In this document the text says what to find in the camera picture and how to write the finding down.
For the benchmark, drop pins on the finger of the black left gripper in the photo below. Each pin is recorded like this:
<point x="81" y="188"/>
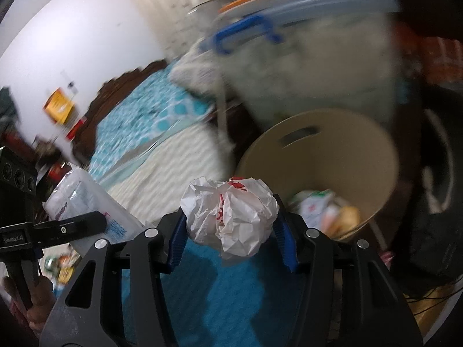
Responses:
<point x="53" y="232"/>

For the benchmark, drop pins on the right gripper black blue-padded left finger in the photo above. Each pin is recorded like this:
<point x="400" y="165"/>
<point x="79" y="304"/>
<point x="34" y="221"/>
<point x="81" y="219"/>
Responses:
<point x="89" y="310"/>

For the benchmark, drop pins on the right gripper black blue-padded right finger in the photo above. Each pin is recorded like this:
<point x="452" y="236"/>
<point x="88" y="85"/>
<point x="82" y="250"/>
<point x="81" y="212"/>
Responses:
<point x="348" y="297"/>

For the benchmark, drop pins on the white plastic wipes pack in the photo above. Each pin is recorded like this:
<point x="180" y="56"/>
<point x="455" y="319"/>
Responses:
<point x="77" y="194"/>

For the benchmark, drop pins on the white paper ball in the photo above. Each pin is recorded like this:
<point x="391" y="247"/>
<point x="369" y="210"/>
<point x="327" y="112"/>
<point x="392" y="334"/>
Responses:
<point x="234" y="217"/>

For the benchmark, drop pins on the beige round trash bin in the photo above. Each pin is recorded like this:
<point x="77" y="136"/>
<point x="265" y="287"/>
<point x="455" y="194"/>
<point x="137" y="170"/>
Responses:
<point x="327" y="149"/>

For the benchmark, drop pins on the person's bare hand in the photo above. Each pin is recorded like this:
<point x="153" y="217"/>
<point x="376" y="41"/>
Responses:
<point x="42" y="299"/>

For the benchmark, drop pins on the red gift box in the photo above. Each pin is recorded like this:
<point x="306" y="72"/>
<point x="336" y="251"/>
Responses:
<point x="57" y="172"/>

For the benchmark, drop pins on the teal patterned bed blanket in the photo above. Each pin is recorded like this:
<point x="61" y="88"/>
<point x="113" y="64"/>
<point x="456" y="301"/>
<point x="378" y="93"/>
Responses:
<point x="150" y="148"/>

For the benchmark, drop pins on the carved brown wooden headboard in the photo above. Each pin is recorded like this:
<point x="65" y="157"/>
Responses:
<point x="111" y="93"/>

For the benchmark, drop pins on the white patterned pillow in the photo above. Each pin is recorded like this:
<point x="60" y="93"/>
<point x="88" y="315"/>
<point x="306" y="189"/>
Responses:
<point x="198" y="72"/>

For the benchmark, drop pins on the clear lidded storage bin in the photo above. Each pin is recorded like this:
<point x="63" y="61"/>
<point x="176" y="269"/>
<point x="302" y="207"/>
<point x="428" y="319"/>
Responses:
<point x="284" y="57"/>

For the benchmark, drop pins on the floral beige curtain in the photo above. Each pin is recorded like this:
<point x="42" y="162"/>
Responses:
<point x="172" y="23"/>

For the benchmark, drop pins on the yellow red wall calendar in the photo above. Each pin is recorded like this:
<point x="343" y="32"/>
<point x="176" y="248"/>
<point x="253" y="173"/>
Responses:
<point x="59" y="107"/>

